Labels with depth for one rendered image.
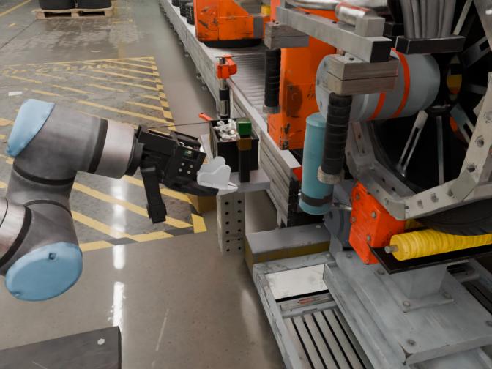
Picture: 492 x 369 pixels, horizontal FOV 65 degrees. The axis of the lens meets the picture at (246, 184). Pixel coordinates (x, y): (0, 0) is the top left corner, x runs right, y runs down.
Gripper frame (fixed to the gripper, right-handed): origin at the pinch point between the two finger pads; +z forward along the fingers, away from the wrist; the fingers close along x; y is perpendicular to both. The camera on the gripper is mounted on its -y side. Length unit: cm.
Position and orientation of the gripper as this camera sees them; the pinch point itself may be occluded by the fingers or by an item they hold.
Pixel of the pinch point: (229, 189)
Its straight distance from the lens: 74.7
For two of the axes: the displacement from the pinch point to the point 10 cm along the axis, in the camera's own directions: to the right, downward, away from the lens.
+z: 8.6, 2.2, 4.7
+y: 4.0, -8.5, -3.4
